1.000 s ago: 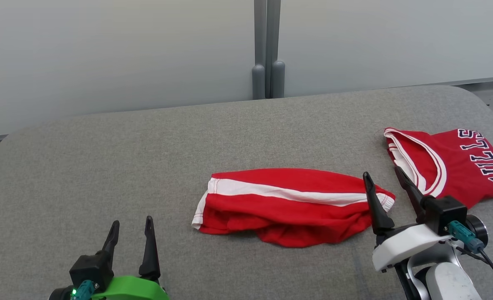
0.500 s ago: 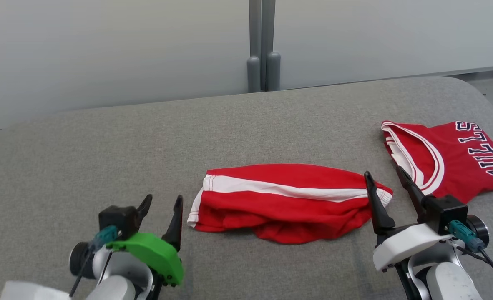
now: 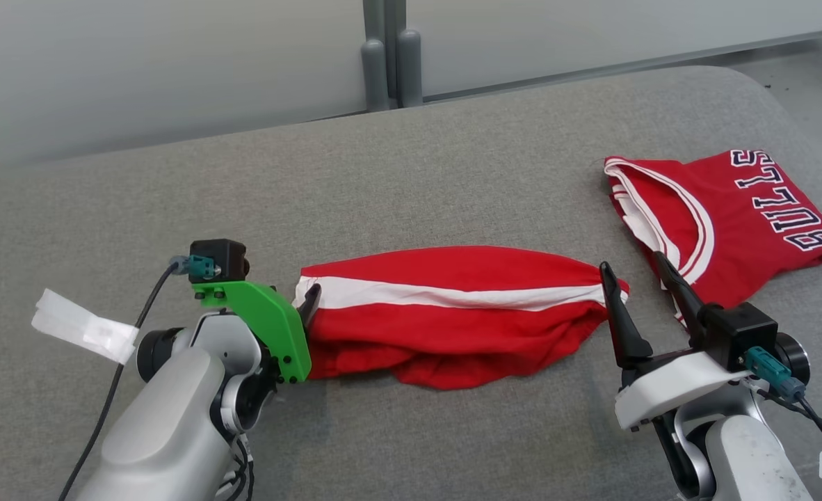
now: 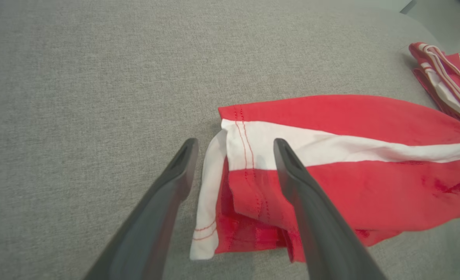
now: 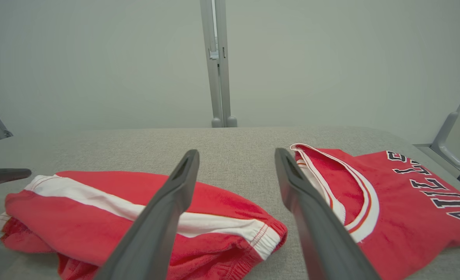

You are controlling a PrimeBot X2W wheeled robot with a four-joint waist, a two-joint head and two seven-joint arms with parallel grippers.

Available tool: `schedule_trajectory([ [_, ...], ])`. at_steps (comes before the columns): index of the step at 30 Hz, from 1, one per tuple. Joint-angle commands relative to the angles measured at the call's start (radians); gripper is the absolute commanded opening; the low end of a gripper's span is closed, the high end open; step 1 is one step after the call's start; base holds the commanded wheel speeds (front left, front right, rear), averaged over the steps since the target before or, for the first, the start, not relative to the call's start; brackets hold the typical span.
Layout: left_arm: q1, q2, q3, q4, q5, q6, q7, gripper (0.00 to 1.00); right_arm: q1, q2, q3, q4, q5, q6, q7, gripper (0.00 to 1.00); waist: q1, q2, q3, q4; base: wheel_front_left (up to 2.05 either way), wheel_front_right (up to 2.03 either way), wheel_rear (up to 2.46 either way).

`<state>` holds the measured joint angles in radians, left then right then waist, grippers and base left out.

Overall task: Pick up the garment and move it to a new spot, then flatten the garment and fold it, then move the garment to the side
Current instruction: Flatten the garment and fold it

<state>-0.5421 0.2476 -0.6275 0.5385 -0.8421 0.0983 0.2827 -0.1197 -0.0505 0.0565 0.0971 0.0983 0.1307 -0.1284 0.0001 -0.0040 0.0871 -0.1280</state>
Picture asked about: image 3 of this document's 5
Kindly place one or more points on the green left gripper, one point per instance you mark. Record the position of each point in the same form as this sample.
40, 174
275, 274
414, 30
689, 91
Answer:
275, 327

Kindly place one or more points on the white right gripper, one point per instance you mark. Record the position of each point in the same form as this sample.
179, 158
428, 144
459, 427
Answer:
675, 390

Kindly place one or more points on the red Bulls jersey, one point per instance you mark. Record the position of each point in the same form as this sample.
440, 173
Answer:
738, 223

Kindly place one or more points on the red shorts with white stripe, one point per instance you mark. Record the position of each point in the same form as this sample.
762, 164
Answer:
453, 327

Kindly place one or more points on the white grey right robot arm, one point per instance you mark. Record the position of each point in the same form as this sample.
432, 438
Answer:
745, 452

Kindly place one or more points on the grey fabric sofa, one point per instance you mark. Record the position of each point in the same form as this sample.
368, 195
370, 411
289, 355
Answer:
453, 174

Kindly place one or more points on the white tape tag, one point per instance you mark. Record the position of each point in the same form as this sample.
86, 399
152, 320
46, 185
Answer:
84, 327

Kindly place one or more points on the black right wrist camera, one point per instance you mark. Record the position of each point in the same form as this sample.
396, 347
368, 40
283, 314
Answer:
745, 334

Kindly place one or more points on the grey partition post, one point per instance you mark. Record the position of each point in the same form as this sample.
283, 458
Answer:
391, 56

